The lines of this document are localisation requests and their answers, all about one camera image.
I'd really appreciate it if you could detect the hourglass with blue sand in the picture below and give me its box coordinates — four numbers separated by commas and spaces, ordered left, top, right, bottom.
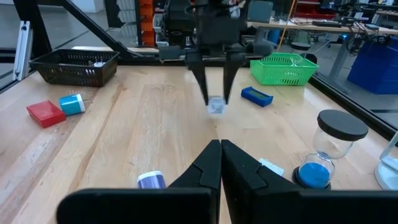
292, 108, 369, 190

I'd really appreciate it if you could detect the purple white charger plug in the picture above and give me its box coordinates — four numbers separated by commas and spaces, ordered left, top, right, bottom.
136, 170, 167, 190

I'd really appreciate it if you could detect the silver aluminium extrusion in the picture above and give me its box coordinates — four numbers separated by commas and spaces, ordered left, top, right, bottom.
12, 20, 34, 82

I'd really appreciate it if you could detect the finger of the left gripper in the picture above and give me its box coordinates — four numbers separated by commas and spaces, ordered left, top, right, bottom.
223, 52, 247, 106
185, 51, 210, 106

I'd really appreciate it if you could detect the black table frame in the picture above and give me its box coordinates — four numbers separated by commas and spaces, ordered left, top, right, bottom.
0, 0, 398, 141

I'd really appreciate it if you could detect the white small box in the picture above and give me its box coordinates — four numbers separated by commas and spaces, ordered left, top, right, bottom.
258, 157, 285, 177

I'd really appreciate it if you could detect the yellow cord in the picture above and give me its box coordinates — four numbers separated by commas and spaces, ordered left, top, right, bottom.
276, 0, 296, 50

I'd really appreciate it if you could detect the blue digital timer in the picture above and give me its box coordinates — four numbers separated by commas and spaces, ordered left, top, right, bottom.
241, 86, 274, 108

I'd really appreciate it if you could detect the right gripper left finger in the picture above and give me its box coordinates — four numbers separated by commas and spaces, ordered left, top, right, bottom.
57, 139, 223, 224

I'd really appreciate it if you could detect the green plastic basket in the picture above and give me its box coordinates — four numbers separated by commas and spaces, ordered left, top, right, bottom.
249, 52, 320, 86

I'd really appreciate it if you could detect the wooden desk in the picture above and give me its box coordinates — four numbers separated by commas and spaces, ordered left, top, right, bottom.
247, 18, 398, 82

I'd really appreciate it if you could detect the red small box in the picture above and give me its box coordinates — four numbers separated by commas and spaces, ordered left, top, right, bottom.
26, 100, 67, 129

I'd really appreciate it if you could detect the orange drawer unit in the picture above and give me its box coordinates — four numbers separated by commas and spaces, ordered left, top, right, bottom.
139, 0, 156, 47

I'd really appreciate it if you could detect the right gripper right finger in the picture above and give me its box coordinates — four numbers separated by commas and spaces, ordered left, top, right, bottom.
221, 139, 398, 224

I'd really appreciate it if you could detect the black plastic basket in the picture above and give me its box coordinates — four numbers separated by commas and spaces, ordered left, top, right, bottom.
29, 49, 121, 88

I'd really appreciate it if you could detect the blue bin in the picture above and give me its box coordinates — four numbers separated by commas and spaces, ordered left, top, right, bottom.
346, 36, 398, 96

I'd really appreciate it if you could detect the blue white charger plug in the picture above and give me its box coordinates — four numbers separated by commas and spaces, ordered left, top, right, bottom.
58, 93, 86, 116

